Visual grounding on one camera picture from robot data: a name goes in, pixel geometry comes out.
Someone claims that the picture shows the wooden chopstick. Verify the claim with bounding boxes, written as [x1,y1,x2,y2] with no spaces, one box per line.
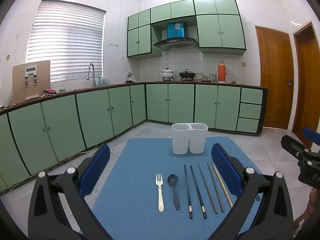
[212,162,233,208]

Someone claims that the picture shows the grey metal chopstick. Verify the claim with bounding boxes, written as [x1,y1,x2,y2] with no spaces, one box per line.
[207,163,225,213]
[197,163,218,214]

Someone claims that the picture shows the black chopstick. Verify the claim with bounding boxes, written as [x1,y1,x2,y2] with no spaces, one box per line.
[190,165,207,219]
[184,164,193,219]

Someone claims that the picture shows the black plastic spoon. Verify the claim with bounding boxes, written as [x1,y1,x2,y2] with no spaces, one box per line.
[167,174,180,210]

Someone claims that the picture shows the cream plastic fork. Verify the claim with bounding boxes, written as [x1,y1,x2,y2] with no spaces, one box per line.
[155,174,164,212]

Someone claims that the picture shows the green lower kitchen cabinets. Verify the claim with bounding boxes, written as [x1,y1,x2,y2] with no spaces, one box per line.
[1,82,268,190]

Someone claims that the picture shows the chrome kitchen faucet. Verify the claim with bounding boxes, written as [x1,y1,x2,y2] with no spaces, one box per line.
[86,63,97,87]

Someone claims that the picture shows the person's right hand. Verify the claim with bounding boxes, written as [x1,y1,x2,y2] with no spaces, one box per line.
[303,188,319,221]

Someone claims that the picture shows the wooden door right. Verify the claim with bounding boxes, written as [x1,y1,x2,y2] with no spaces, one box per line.
[292,23,319,148]

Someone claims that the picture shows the wooden door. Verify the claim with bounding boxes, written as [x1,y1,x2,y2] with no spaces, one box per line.
[292,23,319,148]
[255,26,294,129]

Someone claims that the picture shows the wooden door left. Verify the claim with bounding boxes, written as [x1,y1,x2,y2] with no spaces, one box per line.
[255,26,294,129]

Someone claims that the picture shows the small glass oil bottle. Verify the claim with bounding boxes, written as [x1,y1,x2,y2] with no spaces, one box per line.
[231,75,236,84]

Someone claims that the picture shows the blue table mat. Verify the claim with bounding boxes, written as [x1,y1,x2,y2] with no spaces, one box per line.
[92,137,253,239]

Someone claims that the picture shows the orange thermos flask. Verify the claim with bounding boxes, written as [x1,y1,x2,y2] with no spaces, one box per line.
[217,61,228,82]

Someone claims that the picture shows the white twin utensil holder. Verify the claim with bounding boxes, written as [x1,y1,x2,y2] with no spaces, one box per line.
[171,122,208,155]

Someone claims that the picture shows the glass jars on counter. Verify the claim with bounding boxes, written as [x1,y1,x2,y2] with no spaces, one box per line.
[196,72,216,82]

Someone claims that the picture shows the pink cloth on counter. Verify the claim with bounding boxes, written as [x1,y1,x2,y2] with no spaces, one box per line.
[42,89,58,97]

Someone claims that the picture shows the cardboard box with scale picture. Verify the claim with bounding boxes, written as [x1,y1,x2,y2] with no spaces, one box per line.
[12,61,51,103]

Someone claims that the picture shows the black wok with lid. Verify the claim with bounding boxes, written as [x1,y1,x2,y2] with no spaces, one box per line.
[179,69,196,81]

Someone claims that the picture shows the white lidded pot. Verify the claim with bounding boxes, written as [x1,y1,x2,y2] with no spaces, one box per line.
[161,67,174,81]

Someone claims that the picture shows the black range hood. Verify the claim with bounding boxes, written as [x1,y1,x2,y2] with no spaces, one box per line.
[154,37,199,51]

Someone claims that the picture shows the blue box above hood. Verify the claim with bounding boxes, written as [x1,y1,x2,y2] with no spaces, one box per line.
[167,22,188,39]

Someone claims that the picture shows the white window blinds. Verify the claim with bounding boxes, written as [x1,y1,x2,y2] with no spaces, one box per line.
[25,0,106,82]

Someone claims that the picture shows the green upper wall cabinets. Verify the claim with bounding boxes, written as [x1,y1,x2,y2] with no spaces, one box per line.
[127,0,246,60]

